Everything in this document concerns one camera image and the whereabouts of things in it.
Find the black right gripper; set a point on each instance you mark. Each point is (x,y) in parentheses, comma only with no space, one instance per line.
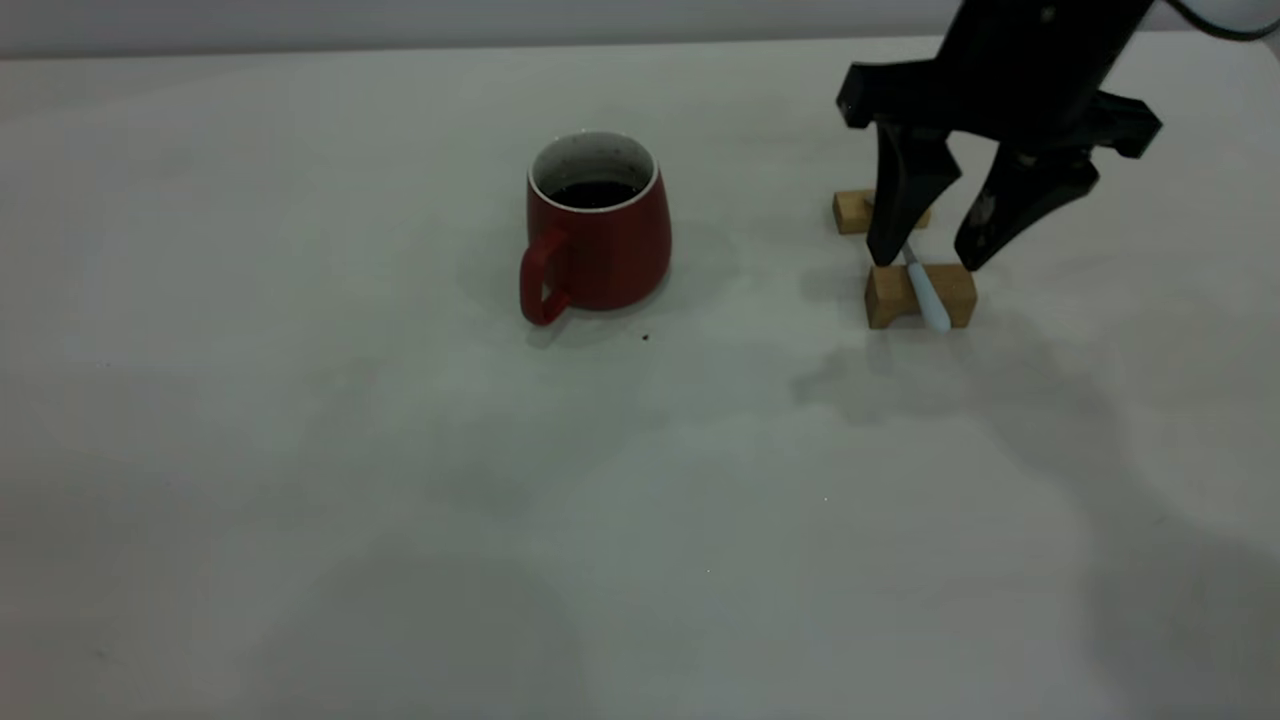
(1020,80)

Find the red ceramic mug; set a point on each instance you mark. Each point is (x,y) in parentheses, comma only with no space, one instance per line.
(610,260)

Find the arched wooden block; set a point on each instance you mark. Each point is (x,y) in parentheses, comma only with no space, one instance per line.
(960,300)

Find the flat rectangular wooden block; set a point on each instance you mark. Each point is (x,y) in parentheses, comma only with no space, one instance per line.
(850,212)

